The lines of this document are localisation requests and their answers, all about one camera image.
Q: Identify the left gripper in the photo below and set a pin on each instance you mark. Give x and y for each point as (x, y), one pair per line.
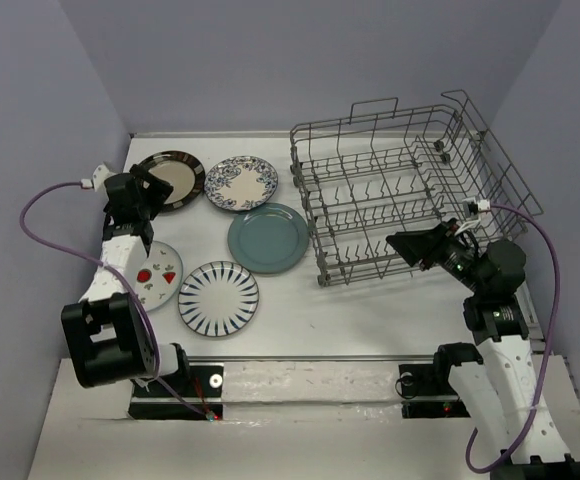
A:
(158, 191)

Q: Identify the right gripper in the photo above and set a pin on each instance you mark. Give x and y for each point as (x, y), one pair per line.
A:
(414, 245)

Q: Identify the brown rimmed cream plate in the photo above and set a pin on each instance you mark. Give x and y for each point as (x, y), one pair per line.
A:
(183, 171)

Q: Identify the blue floral plate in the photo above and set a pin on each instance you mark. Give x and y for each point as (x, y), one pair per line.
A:
(241, 183)

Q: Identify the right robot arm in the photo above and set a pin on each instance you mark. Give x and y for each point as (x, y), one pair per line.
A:
(494, 375)

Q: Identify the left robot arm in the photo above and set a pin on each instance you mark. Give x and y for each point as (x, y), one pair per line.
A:
(108, 333)

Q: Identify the blue striped white plate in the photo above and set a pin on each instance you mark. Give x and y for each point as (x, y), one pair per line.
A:
(218, 299)

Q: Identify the teal plate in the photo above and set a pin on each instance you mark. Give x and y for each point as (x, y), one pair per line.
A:
(270, 239)

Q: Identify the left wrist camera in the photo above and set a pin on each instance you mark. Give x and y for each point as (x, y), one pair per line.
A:
(97, 179)

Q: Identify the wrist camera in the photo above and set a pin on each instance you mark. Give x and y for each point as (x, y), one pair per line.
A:
(475, 208)
(97, 179)

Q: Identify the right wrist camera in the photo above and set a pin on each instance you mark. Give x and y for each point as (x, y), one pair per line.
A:
(475, 208)

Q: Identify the grey wire dish rack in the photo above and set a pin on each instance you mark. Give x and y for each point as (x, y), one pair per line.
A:
(383, 169)

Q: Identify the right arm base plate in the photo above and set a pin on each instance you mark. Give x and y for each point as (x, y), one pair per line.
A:
(423, 396)

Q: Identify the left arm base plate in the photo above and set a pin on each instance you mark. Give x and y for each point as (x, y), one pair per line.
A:
(194, 398)

